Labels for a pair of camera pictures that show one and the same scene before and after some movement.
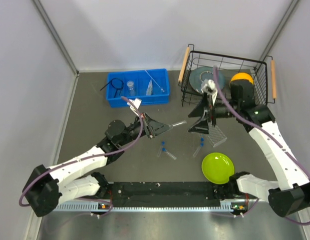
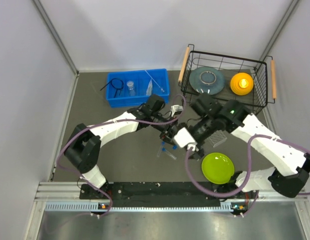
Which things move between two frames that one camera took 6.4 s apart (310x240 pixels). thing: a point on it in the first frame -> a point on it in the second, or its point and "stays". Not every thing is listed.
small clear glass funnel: x=161 y=88 stays
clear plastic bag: x=149 y=91 stays
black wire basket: x=252 y=81 stays
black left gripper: x=153 y=127 -> x=167 y=134
